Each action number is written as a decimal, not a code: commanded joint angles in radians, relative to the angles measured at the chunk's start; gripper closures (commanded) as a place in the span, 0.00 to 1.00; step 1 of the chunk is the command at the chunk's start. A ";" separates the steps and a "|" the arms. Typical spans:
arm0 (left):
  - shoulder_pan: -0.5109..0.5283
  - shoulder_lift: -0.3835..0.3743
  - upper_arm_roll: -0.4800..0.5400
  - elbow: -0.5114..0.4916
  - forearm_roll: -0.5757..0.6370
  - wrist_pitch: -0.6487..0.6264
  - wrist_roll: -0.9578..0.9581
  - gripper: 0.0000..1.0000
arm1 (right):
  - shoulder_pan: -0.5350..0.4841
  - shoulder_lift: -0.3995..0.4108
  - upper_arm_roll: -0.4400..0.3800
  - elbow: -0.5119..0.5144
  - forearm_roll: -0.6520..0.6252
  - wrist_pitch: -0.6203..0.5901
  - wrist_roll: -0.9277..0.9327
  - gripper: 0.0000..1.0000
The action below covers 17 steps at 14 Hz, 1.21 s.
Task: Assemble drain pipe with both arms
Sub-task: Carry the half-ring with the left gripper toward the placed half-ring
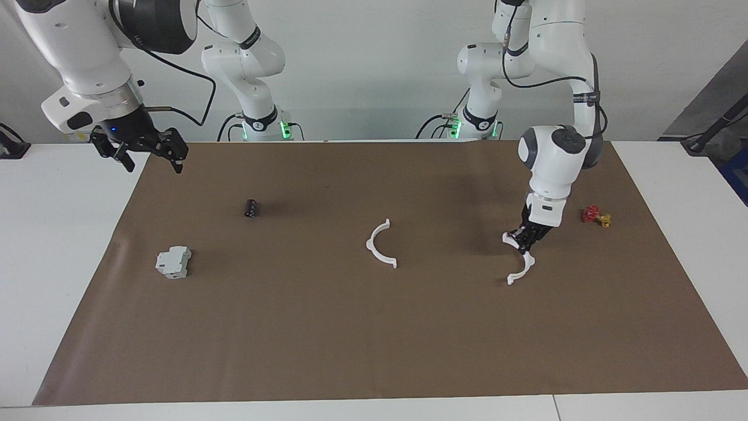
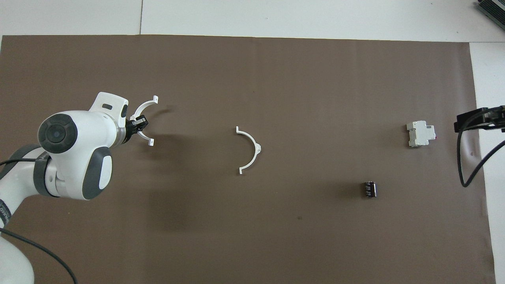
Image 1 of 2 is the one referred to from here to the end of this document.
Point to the red handwheel brass valve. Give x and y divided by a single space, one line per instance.
592 215

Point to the white box yellow label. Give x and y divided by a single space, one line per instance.
76 137

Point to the brown paper table mat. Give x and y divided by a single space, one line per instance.
374 339

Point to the blue box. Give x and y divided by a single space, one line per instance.
737 181

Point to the white Franka left robot arm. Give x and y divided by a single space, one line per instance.
555 169

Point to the white Franka right robot arm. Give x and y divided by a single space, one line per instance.
76 47

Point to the black cylindrical capacitor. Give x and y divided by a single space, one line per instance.
252 209

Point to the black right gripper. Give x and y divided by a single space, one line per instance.
130 131

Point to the white circuit breaker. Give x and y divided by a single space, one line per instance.
173 263

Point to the black tripod stand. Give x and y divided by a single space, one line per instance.
710 131

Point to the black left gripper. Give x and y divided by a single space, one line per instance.
540 228

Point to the white half pipe clamp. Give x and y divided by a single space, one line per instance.
377 250
526 266

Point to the black stand foot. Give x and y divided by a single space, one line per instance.
14 149

